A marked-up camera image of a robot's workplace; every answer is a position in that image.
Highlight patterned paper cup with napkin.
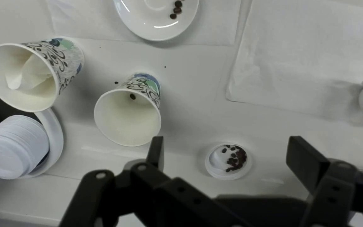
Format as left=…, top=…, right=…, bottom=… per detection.
left=0, top=38, right=85, bottom=113

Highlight stack of white cup lids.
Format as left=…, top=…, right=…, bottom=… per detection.
left=0, top=115, right=50, bottom=180

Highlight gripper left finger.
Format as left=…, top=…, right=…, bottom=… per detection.
left=59, top=136, right=242, bottom=227

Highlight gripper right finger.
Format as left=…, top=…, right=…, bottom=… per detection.
left=286, top=136, right=363, bottom=227

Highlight cluster of coffee beans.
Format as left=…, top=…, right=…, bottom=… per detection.
left=170, top=0, right=185, bottom=20

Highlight white plastic cup lid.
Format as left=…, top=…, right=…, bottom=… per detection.
left=205, top=143, right=253, bottom=181

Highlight heap of coffee beans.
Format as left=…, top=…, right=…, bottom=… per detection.
left=222, top=145, right=248, bottom=173

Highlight white saucer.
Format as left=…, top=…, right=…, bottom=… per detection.
left=113, top=0, right=200, bottom=42

